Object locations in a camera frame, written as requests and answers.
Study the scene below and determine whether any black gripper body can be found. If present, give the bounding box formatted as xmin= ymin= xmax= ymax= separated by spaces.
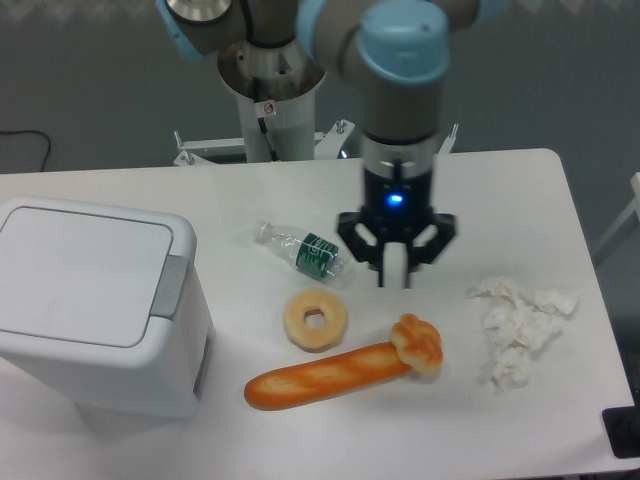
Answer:
xmin=361 ymin=169 xmax=434 ymax=243

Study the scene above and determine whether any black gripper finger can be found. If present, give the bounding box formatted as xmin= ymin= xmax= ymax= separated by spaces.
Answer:
xmin=337 ymin=211 xmax=392 ymax=288
xmin=402 ymin=213 xmax=457 ymax=289

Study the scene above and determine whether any white push-lid trash can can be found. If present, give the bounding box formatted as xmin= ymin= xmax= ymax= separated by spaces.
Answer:
xmin=1 ymin=196 xmax=213 ymax=418

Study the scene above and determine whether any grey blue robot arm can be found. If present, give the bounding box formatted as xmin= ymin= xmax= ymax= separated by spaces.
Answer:
xmin=156 ymin=1 xmax=501 ymax=272

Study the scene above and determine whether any clear plastic bottle green label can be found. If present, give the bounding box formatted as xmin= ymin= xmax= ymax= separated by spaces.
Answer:
xmin=253 ymin=220 xmax=351 ymax=288

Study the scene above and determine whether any crumpled white tissue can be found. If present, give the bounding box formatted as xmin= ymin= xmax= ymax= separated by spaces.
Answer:
xmin=467 ymin=276 xmax=579 ymax=394

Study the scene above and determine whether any knotted bread roll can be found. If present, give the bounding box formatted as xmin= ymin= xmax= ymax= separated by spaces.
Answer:
xmin=389 ymin=313 xmax=443 ymax=373

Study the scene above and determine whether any long orange baguette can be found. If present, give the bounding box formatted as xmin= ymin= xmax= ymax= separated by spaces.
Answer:
xmin=244 ymin=342 xmax=410 ymax=411

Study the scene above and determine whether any white furniture piece right edge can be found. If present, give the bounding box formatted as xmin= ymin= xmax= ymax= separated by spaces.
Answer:
xmin=591 ymin=172 xmax=639 ymax=268

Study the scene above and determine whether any black device at table edge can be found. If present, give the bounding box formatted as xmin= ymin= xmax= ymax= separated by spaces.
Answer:
xmin=602 ymin=407 xmax=639 ymax=459

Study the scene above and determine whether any white metal base frame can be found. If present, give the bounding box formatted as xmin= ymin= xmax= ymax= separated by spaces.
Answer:
xmin=172 ymin=118 xmax=461 ymax=167

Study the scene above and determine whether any pale ring doughnut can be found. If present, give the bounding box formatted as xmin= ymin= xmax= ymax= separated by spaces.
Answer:
xmin=283 ymin=289 xmax=348 ymax=351

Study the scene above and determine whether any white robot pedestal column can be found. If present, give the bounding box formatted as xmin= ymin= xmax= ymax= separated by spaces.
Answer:
xmin=217 ymin=40 xmax=325 ymax=163

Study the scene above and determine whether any black cable on floor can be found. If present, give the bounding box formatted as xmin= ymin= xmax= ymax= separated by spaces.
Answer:
xmin=0 ymin=129 xmax=52 ymax=174

